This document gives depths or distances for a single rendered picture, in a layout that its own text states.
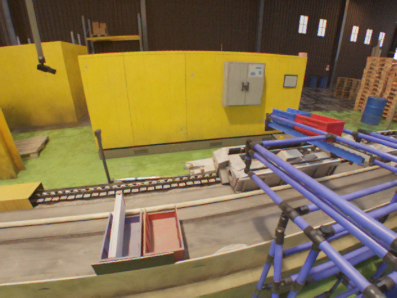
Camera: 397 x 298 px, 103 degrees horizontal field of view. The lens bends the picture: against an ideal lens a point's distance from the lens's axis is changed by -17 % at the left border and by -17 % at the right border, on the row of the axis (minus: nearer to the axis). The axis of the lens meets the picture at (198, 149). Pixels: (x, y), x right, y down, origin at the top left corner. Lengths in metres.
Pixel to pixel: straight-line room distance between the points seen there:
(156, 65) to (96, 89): 1.06
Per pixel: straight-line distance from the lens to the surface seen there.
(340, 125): 1.41
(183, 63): 3.38
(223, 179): 1.55
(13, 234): 1.66
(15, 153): 4.35
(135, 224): 1.29
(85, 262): 1.24
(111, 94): 3.45
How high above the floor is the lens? 1.69
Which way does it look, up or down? 26 degrees down
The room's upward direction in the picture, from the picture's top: straight up
